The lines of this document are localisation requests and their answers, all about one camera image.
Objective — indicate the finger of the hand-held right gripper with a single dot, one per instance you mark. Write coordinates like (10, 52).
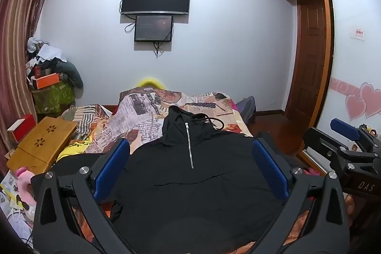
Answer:
(324, 144)
(345, 129)

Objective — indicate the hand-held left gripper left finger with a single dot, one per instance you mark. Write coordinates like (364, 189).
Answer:
(113, 170)

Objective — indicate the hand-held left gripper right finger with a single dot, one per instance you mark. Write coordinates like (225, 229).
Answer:
(269, 170)

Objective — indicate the black zip hoodie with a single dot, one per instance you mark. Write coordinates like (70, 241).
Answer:
(190, 191)

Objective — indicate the yellow printed cloth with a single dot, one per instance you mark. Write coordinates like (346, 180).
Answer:
(74, 148)

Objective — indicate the heart print wardrobe sliding door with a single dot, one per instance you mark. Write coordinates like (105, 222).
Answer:
(351, 69)

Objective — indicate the striped grey cloth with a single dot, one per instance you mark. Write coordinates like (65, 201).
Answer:
(86, 117)

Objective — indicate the newspaper print blanket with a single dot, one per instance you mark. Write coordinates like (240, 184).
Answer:
(140, 114)

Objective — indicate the grey backpack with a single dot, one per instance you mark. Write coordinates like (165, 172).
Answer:
(247, 109)

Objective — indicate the bamboo folding lap table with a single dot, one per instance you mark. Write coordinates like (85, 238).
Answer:
(41, 142)

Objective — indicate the brown wooden door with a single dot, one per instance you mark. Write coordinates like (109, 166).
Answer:
(309, 57)

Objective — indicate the pink toy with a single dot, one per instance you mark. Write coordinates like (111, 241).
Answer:
(25, 188)

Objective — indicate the red white door sticker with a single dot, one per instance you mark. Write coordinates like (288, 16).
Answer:
(358, 33)

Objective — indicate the red box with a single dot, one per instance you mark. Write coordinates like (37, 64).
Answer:
(20, 126)

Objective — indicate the dark grey-green bundle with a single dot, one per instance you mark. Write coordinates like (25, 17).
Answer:
(71, 75)

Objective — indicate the orange cardboard box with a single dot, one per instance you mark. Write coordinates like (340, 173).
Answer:
(44, 80)

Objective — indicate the white crumpled cloth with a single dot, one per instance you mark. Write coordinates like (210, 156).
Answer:
(44, 50)

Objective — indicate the striped brown curtain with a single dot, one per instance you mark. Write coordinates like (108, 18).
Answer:
(15, 33)

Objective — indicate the wooden bed frame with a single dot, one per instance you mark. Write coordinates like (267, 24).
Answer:
(110, 109)

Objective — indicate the small black wall monitor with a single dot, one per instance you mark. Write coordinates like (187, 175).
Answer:
(153, 27)

